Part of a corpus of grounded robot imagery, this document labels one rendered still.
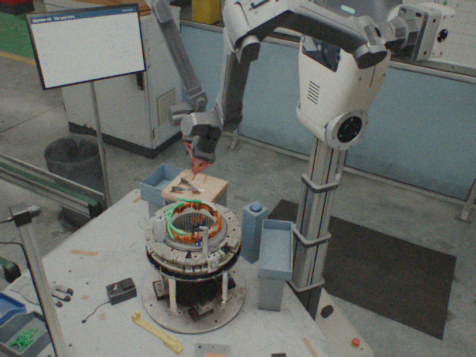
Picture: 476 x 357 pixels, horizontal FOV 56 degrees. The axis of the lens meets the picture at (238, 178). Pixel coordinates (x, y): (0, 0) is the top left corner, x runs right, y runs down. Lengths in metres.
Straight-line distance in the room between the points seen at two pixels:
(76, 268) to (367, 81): 1.28
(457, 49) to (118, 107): 2.61
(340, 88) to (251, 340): 0.88
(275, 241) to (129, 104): 2.51
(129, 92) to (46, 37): 1.67
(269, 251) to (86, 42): 1.32
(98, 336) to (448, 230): 2.70
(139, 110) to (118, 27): 1.58
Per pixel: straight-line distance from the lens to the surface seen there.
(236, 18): 0.89
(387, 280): 3.04
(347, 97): 1.38
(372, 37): 1.16
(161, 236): 1.46
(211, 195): 1.72
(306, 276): 1.91
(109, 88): 3.95
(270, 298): 1.65
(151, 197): 1.82
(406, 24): 1.21
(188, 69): 1.53
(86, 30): 2.27
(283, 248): 1.58
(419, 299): 3.01
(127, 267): 1.86
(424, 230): 3.56
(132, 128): 3.95
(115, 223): 2.08
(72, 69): 2.28
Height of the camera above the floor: 2.09
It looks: 34 degrees down
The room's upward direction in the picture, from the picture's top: 3 degrees clockwise
